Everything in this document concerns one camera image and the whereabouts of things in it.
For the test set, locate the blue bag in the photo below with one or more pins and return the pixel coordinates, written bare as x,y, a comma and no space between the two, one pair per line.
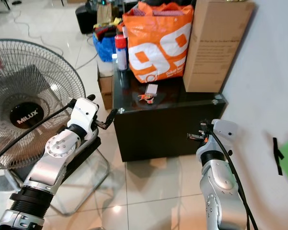
104,48

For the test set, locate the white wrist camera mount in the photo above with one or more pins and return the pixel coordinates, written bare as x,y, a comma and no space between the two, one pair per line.
225,129
84,114

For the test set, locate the black tape strip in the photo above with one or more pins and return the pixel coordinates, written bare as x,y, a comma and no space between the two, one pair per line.
277,155

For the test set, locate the glossy black cabinet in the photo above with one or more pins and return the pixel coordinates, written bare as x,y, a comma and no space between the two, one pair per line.
168,124

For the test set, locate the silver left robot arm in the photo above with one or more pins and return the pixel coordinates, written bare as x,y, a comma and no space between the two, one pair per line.
53,160

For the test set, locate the small brown cardboard box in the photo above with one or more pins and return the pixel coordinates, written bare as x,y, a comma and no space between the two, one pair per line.
105,88

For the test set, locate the orange and white shopping bag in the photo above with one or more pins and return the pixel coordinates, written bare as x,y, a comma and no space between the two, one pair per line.
158,45

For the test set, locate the tall brown cardboard box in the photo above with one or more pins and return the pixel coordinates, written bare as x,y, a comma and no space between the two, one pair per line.
216,43

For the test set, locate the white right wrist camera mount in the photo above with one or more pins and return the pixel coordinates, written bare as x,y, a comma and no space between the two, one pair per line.
225,129

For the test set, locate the red and white spray can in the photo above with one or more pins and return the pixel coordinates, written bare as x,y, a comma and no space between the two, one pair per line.
120,52

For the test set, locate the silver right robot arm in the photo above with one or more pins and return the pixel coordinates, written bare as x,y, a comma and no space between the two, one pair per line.
221,187

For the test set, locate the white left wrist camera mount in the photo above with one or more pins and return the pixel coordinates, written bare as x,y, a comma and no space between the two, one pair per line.
84,114

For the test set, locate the brown paper bag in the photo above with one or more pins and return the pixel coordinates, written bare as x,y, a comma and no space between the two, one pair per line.
106,13

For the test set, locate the small white box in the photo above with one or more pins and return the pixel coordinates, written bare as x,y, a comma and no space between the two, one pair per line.
151,89

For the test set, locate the black bag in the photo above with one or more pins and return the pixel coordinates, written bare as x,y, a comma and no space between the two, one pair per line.
85,19

